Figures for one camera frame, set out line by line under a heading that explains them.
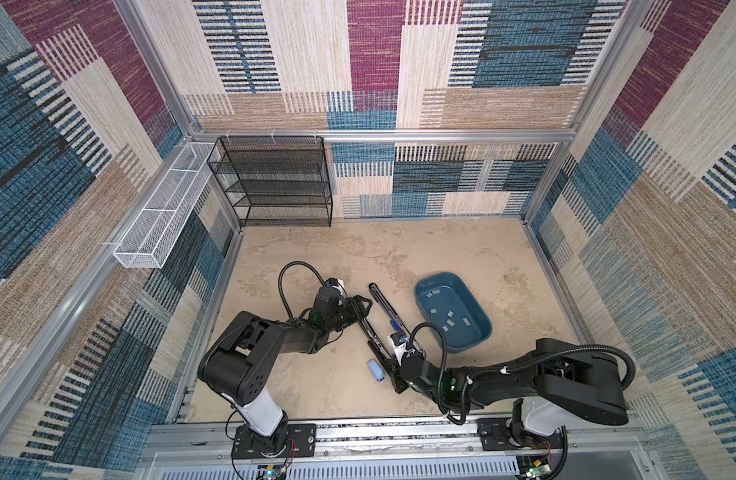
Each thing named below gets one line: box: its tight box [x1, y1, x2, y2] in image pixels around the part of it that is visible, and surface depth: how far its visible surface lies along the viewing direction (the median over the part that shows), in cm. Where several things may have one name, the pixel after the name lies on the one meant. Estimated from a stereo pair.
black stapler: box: [358, 318, 399, 372], surface depth 88 cm
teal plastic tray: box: [414, 272, 492, 353], surface depth 96 cm
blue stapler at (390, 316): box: [368, 283, 408, 335], surface depth 96 cm
